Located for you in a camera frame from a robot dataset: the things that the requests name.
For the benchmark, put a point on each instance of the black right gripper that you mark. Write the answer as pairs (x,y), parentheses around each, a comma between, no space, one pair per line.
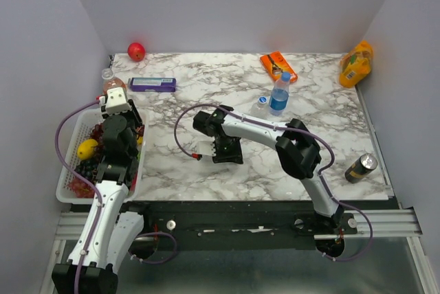
(234,156)

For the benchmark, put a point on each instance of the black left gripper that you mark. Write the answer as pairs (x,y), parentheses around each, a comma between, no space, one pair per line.
(133,113)

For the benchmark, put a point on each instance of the orange drink bottle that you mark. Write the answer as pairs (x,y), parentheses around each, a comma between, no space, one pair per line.
(110,80)

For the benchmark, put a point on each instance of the clear bottle blue label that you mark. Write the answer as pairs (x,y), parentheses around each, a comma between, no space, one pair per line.
(279,97)

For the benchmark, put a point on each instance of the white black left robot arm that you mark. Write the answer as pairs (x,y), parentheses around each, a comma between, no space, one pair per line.
(93,265)

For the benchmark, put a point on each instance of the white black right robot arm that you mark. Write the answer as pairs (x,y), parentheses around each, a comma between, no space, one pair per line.
(297,149)

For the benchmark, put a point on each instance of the red grape bunch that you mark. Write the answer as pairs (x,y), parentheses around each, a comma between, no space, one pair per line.
(97,132)

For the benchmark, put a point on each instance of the white plastic basket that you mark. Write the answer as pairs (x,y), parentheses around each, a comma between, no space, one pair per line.
(84,125)

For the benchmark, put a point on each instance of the yellow lemon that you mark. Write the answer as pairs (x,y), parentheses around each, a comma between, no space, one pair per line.
(86,149)

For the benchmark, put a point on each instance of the purple white box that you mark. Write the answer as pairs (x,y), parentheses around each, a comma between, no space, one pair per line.
(166,85)

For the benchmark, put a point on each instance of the dark grape bunch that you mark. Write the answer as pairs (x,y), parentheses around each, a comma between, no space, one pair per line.
(87,169)

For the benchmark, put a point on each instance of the red apple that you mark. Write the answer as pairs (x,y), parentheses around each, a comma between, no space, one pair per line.
(136,52)

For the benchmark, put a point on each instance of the orange razor box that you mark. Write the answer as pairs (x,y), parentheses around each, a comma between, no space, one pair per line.
(275,64)

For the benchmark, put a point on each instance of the black gold can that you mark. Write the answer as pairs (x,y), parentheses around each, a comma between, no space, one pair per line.
(363,166)

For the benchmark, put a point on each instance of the yellow snack bag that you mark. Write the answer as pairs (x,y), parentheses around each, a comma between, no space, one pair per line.
(356,65)

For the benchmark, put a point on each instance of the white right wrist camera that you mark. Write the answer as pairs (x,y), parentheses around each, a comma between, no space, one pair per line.
(204,149)

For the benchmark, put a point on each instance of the black mounting rail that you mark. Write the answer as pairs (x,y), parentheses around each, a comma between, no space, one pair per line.
(236,226)

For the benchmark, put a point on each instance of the aluminium rail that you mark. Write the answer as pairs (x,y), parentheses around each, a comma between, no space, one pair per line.
(385,224)

